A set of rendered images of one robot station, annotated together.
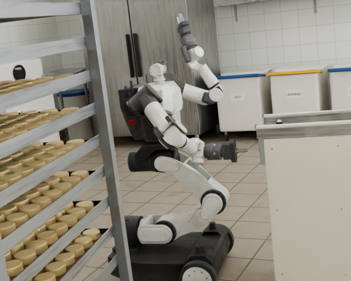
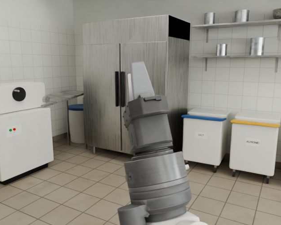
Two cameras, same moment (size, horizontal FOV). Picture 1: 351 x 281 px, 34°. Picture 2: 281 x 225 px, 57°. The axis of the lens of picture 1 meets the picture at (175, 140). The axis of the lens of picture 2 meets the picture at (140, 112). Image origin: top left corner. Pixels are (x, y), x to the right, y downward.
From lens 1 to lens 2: 3.04 m
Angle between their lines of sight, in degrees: 3
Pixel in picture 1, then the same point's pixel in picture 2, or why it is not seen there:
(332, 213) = not seen: outside the picture
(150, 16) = (136, 59)
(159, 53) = not seen: hidden behind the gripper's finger
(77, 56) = not seen: hidden behind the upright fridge
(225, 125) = (187, 155)
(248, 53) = (211, 97)
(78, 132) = (78, 136)
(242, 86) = (206, 127)
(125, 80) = (111, 107)
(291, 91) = (250, 139)
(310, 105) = (267, 155)
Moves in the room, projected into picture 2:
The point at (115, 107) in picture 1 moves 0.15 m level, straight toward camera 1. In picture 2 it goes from (101, 126) to (100, 129)
